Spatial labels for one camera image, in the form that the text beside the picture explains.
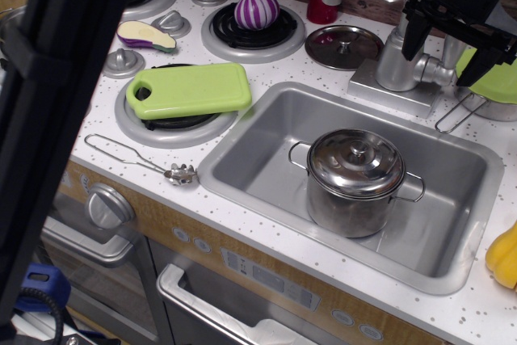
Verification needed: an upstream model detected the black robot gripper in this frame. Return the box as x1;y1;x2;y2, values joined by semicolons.
401;0;516;86

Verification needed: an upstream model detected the silver faucet lever handle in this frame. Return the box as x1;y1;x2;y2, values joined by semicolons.
413;36;467;86

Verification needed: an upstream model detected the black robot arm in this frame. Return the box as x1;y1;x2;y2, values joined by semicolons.
401;0;516;86

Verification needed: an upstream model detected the green plastic lid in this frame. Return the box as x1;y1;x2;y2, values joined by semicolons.
455;61;516;104

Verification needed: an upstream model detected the silver toy faucet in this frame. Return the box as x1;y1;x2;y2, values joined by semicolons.
322;0;439;119

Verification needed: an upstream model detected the flat steel lid on counter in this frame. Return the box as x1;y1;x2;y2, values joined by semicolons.
305;25;384;71

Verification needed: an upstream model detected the red toy cup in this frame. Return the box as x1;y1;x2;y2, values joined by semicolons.
306;0;338;25

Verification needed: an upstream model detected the steel pot lid on pot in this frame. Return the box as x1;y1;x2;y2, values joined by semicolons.
307;128;406;200

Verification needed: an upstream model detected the purple white toy onion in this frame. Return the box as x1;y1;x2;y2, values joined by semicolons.
233;0;280;31

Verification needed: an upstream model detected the grey toy sink basin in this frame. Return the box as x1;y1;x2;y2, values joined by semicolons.
199;82;504;295

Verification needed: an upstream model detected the yellow toy pepper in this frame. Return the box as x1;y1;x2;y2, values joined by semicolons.
485;225;516;290

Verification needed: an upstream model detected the back right stove burner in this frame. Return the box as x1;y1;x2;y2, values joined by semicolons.
201;3;306;64

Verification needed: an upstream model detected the front stove burner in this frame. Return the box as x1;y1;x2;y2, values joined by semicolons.
115;64;238;149

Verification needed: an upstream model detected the silver stove knob middle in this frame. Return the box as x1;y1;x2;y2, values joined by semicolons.
151;11;191;38

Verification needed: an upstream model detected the green plastic cutting board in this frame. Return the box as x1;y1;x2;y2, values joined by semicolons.
126;63;252;120

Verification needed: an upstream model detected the toy eggplant half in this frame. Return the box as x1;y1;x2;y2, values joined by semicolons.
116;20;176;53

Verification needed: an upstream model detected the silver stove knob front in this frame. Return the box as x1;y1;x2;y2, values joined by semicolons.
103;48;145;79

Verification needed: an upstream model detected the round silver oven dial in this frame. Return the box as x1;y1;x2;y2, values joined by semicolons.
85;183;135;229

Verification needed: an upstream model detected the blue plastic clamp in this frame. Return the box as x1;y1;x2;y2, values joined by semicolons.
15;263;71;313

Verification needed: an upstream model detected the steel saucepan with wire handle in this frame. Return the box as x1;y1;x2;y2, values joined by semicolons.
435;87;516;134

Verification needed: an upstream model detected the steel pot with handles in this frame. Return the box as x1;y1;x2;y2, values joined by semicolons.
288;141;426;239

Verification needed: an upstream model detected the metal wire-handled pasta spoon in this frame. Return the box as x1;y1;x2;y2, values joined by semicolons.
84;133;198;186

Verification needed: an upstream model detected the silver dishwasher door handle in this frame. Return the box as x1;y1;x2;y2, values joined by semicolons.
156;263;348;345

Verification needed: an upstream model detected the black foreground frame post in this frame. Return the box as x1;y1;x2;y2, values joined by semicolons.
1;0;128;325

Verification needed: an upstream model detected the silver oven door handle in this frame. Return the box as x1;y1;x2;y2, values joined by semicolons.
42;217;135;268

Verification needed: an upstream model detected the black coiled cable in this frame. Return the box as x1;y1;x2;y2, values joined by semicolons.
18;286;65;345

